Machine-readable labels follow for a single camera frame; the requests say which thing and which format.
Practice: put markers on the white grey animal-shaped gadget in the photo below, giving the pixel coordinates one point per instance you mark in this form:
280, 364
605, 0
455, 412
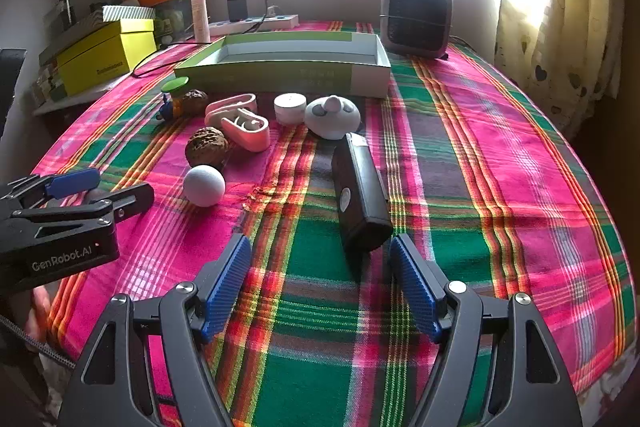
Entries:
332, 119

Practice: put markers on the cream-coloured tube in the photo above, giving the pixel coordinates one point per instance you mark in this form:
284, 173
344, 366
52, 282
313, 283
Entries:
201, 14

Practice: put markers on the clear plastic container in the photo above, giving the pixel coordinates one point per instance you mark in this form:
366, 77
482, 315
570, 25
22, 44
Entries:
172, 19

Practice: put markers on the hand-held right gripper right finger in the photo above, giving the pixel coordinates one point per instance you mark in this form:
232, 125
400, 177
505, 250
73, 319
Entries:
415, 287

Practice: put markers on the grey space heater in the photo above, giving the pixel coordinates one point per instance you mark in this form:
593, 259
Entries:
417, 19

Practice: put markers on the yellow cardboard box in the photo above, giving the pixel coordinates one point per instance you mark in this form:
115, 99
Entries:
105, 57

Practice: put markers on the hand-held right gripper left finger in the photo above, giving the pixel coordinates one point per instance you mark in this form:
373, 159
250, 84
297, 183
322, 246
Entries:
227, 287

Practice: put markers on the pink green plaid tablecloth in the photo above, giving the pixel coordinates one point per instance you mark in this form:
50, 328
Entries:
475, 207

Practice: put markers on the stack of small boxes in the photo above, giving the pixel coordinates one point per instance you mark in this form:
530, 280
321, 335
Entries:
47, 87

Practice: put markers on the cream heart-print curtain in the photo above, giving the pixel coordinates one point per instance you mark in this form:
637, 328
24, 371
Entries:
565, 32

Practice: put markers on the person's left hand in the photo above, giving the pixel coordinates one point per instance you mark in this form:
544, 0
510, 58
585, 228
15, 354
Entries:
41, 309

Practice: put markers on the green-topped white suction hook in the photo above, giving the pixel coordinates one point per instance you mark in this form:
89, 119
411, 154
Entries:
175, 85

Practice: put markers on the white power strip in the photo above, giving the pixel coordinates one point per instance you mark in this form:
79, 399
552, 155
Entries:
260, 24

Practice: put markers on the small white round container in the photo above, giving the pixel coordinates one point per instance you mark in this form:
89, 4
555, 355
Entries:
290, 107

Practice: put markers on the black charger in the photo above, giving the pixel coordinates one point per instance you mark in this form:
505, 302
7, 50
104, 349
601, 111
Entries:
237, 9

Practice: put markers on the brown walnut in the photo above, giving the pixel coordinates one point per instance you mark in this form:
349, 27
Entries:
195, 102
206, 147

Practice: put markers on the pink plastic clip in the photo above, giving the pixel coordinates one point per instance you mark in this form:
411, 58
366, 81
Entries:
252, 138
225, 107

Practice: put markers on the black rectangular device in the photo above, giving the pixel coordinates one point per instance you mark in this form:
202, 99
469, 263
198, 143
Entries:
360, 192

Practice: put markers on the blue and orange toy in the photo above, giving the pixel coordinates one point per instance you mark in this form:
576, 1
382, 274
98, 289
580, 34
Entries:
165, 109

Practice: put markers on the dark jar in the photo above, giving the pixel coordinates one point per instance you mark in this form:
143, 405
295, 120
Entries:
65, 9

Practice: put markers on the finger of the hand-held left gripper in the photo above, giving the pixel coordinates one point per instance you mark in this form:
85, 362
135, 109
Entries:
135, 197
75, 181

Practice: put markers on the black patterned box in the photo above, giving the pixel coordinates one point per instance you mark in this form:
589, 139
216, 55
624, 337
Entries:
11, 92

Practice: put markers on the white plug adapter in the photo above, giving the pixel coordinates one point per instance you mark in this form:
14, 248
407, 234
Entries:
272, 11

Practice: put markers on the white ball with hook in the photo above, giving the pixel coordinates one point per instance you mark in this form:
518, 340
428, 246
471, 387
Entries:
204, 186

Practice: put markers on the striped gift box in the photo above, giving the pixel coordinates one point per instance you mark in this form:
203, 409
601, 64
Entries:
127, 13

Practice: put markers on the green and white cardboard tray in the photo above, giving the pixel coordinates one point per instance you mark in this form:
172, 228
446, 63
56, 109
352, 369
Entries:
300, 77

